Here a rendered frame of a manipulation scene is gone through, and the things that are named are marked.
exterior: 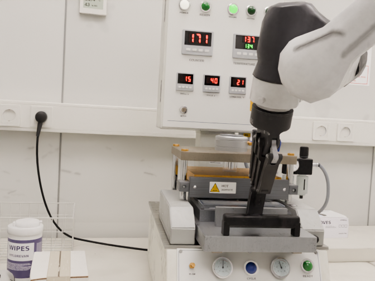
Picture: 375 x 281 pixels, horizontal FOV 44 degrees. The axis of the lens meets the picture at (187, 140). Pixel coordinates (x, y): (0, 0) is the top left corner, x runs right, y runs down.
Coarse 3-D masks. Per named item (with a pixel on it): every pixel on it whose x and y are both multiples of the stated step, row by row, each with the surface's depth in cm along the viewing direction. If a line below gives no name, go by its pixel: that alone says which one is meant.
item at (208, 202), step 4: (200, 200) 102; (204, 200) 102; (208, 200) 102; (212, 200) 102; (216, 200) 103; (220, 200) 103; (224, 200) 103; (228, 200) 103; (232, 200) 104; (208, 204) 98; (212, 204) 98; (216, 204) 98; (220, 204) 98; (224, 204) 98; (228, 204) 99; (232, 204) 99; (236, 204) 99; (240, 204) 99; (244, 204) 100; (268, 204) 101; (272, 204) 102; (276, 204) 102; (280, 204) 102
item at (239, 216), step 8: (224, 216) 85; (232, 216) 85; (240, 216) 86; (248, 216) 86; (256, 216) 86; (264, 216) 86; (272, 216) 87; (280, 216) 87; (288, 216) 87; (296, 216) 87; (224, 224) 85; (232, 224) 85; (240, 224) 86; (248, 224) 86; (256, 224) 86; (264, 224) 86; (272, 224) 87; (280, 224) 87; (288, 224) 87; (296, 224) 87; (224, 232) 85; (296, 232) 87
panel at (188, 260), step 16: (192, 256) 91; (208, 256) 92; (224, 256) 92; (240, 256) 93; (256, 256) 94; (272, 256) 94; (288, 256) 95; (304, 256) 95; (192, 272) 90; (208, 272) 91; (240, 272) 92; (256, 272) 92; (304, 272) 94; (320, 272) 95
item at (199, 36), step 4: (188, 32) 121; (192, 32) 122; (188, 36) 121; (192, 36) 122; (196, 36) 122; (200, 36) 122; (204, 36) 122; (208, 36) 122; (188, 40) 122; (192, 40) 122; (196, 40) 122; (200, 40) 122; (204, 40) 122; (208, 40) 122; (200, 44) 122; (204, 44) 122
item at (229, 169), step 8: (192, 168) 114; (200, 168) 115; (208, 168) 116; (216, 168) 117; (224, 168) 112; (232, 168) 111; (240, 168) 120; (248, 168) 121; (200, 176) 103; (208, 176) 103; (216, 176) 104; (224, 176) 104; (232, 176) 104; (240, 176) 105; (248, 176) 105
